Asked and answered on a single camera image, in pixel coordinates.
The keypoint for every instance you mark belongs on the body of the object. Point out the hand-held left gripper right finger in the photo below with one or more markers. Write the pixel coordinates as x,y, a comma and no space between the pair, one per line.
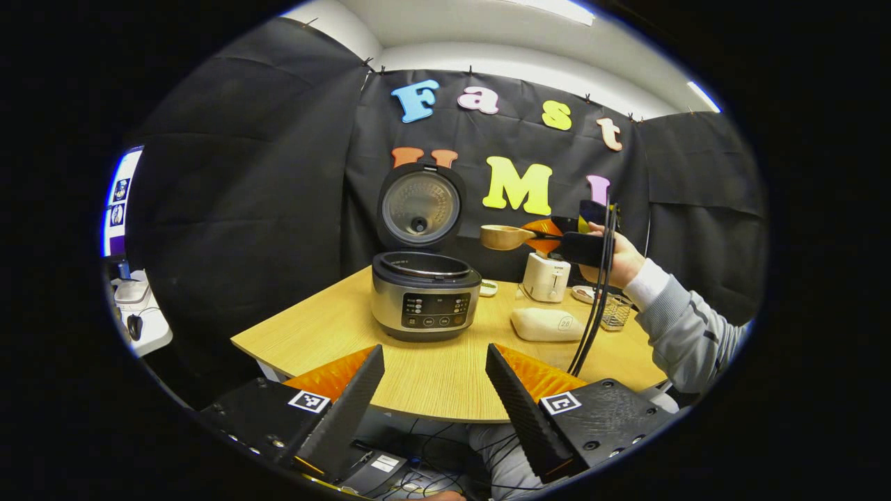
522,410

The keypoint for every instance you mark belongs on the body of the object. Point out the black box with white label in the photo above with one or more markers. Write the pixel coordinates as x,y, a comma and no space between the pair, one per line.
376,473

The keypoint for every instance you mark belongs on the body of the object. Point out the dark grey rice cooker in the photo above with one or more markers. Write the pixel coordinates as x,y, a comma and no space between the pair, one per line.
424,306

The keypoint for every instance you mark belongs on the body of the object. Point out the wooden spoon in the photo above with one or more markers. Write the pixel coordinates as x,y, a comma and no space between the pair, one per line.
501,237

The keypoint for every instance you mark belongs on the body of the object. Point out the person's grey trousers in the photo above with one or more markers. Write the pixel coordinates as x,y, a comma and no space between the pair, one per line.
508,466

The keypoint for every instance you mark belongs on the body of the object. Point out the black backdrop cloth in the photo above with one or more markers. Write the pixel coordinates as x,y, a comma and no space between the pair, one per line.
264,209

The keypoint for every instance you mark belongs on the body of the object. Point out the white toaster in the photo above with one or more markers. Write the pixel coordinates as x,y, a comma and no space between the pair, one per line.
545,282

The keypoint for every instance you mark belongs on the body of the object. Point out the white divided dish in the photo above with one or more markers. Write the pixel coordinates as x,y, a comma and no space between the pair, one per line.
489,288

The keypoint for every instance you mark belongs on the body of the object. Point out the long ceiling light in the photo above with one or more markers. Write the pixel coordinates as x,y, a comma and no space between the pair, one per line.
557,10

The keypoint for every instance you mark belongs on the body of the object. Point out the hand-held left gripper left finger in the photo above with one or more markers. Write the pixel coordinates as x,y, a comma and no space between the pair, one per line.
348,410

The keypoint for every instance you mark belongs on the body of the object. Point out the white side desk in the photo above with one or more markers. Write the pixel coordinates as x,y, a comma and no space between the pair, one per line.
153,334

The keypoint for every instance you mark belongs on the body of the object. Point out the black computer mouse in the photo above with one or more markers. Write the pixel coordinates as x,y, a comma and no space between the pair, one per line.
134,327

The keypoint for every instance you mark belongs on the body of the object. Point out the white round plate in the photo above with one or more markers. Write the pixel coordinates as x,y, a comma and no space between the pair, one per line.
583,296

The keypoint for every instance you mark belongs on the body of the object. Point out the clear container of rice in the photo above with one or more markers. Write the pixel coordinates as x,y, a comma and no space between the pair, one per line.
546,325

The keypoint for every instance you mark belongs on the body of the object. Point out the lit monitor screen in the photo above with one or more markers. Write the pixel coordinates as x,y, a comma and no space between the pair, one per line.
120,202

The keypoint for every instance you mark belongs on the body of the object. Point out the short ceiling light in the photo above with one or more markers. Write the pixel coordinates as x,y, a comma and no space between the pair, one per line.
704,97

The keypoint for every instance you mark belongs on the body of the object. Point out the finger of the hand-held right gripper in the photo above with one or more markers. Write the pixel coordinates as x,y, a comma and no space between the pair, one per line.
544,245
567,224

